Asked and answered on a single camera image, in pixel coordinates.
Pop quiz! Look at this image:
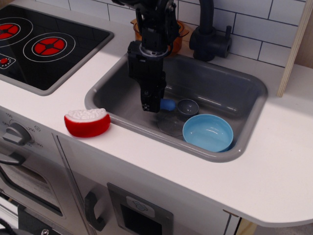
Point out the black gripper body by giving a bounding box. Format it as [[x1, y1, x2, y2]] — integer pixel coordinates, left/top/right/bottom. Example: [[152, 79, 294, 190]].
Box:
[[128, 41, 166, 113]]

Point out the blue handled grey spoon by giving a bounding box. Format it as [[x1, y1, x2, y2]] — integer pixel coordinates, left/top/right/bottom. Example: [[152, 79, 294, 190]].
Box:
[[160, 98, 200, 117]]

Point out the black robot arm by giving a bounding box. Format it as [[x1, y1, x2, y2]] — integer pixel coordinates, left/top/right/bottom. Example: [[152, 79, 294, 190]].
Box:
[[114, 0, 179, 113]]

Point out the red rice bowl toy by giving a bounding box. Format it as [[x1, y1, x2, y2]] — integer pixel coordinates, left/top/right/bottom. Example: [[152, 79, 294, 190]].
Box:
[[64, 108, 111, 138]]

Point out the light blue bowl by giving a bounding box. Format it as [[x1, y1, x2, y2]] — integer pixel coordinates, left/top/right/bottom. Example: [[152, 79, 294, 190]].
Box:
[[182, 114, 234, 152]]

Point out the grey plastic sink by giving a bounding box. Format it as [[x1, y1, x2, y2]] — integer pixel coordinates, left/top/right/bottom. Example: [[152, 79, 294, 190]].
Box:
[[85, 55, 268, 163]]

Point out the orange transparent pot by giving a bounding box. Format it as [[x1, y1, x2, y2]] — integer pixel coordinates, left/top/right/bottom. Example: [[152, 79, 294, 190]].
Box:
[[130, 19, 189, 57]]

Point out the dark grey faucet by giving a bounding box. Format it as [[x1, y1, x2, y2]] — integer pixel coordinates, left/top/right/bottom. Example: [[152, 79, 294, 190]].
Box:
[[189, 0, 232, 62]]

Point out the black toy stove top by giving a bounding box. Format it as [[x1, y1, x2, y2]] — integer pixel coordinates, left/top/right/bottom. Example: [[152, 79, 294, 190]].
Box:
[[0, 4, 114, 96]]

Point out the grey oven knob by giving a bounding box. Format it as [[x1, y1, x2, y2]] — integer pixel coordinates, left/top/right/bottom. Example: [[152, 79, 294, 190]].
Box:
[[2, 123, 32, 146]]

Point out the grey dishwasher panel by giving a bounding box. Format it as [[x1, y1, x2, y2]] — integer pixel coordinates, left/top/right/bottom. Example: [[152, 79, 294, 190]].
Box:
[[107, 183, 174, 235]]

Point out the grey cabinet door handle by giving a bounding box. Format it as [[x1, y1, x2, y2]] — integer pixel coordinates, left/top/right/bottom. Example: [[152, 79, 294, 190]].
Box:
[[84, 191, 106, 232]]

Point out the grey oven door handle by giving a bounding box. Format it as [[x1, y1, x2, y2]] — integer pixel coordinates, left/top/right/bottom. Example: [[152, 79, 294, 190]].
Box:
[[0, 153, 25, 166]]

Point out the wooden side post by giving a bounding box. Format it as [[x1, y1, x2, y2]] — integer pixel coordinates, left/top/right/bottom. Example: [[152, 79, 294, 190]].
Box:
[[276, 0, 313, 97]]

